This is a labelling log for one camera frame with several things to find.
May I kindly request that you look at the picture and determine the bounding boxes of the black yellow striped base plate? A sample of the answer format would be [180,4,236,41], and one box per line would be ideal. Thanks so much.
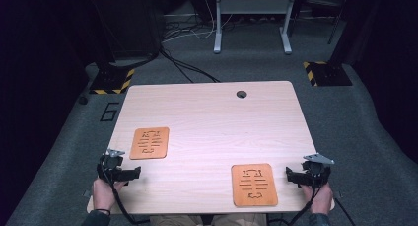
[302,60,354,88]
[89,63,136,96]

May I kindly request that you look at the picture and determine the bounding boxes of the dark cabinet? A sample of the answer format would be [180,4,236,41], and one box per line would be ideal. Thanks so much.
[88,0,167,62]

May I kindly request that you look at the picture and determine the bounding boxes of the right hand-held gripper black cable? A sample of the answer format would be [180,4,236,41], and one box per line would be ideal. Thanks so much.
[269,173,324,226]

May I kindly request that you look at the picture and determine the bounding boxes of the thin black stand pole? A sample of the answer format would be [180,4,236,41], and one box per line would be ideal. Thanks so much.
[327,0,351,45]

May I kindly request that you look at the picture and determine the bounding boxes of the person's right hand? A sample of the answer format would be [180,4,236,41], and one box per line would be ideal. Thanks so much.
[300,182,334,216]

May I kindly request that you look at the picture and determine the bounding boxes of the white metal desk frame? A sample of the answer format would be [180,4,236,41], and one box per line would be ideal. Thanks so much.
[213,0,298,55]

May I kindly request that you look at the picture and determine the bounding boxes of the person's left hand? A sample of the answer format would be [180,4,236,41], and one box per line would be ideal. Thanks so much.
[92,178,128,214]

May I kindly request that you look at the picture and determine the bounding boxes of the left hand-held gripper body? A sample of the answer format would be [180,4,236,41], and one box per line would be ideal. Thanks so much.
[96,148,130,185]

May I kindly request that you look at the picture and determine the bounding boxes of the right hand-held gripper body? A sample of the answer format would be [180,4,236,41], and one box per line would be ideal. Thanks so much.
[301,152,336,188]

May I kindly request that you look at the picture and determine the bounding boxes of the white floor cables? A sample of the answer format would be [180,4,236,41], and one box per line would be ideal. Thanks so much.
[162,0,233,43]

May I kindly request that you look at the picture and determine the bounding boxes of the hand-held gripper black cable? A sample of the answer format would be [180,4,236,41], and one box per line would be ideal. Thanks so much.
[269,173,324,226]
[100,155,151,226]

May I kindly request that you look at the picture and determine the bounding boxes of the wooden board with cutouts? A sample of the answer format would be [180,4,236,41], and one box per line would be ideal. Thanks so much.
[128,126,171,161]
[231,163,279,208]

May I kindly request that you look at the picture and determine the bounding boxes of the left hand-held gripper black cable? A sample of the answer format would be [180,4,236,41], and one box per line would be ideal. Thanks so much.
[100,155,151,226]

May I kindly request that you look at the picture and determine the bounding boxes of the black floor cables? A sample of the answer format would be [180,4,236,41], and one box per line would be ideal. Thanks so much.
[159,47,221,84]

